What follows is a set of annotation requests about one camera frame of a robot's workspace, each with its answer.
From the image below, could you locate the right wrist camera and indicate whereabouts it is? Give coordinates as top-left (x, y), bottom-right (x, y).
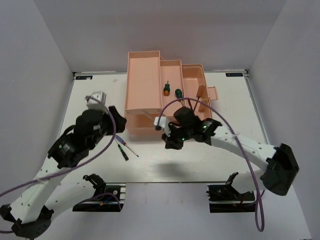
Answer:
top-left (153, 106), bottom-right (201, 137)

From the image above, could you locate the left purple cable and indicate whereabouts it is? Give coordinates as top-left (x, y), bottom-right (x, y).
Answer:
top-left (0, 95), bottom-right (126, 235)

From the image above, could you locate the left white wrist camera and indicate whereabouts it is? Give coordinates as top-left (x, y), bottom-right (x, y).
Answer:
top-left (85, 91), bottom-right (107, 111)

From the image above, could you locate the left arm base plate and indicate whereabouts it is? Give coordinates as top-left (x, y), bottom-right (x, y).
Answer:
top-left (72, 183), bottom-right (126, 213)

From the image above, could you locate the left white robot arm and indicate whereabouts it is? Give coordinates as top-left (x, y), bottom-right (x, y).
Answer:
top-left (0, 106), bottom-right (127, 240)

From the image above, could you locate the pink plastic toolbox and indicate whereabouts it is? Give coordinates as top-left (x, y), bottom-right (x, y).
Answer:
top-left (124, 50), bottom-right (218, 137)

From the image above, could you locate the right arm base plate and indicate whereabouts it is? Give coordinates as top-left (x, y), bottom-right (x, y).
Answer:
top-left (206, 184), bottom-right (256, 214)

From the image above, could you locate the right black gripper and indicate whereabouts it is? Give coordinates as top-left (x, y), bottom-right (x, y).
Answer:
top-left (162, 123), bottom-right (193, 150)

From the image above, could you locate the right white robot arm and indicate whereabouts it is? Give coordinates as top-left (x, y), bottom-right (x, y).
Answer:
top-left (154, 116), bottom-right (299, 200)

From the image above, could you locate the green stubby screwdriver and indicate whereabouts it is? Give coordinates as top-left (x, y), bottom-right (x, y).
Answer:
top-left (174, 88), bottom-right (185, 106)

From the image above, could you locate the green orange screwdriver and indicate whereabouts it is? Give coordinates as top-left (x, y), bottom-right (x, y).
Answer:
top-left (163, 81), bottom-right (171, 96)

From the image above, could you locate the blue handled screwdriver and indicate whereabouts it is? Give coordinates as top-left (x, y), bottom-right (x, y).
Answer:
top-left (115, 135), bottom-right (139, 157)

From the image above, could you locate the small brown hex key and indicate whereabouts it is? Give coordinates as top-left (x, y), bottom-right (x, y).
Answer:
top-left (193, 96), bottom-right (200, 112)

